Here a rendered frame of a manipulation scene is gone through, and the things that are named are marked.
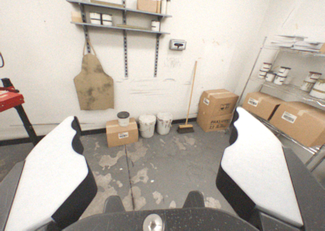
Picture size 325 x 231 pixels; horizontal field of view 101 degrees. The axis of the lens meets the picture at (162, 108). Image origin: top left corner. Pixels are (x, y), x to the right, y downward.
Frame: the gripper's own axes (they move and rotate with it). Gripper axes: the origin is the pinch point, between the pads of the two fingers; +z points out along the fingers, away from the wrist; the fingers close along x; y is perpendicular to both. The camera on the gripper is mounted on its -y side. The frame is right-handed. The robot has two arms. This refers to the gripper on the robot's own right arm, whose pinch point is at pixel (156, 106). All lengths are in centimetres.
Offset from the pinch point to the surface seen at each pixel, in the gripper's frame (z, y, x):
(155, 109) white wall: 220, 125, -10
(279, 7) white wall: 254, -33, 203
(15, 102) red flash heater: 104, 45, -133
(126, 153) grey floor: 145, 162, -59
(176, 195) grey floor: 81, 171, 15
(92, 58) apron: 186, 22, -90
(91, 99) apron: 182, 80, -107
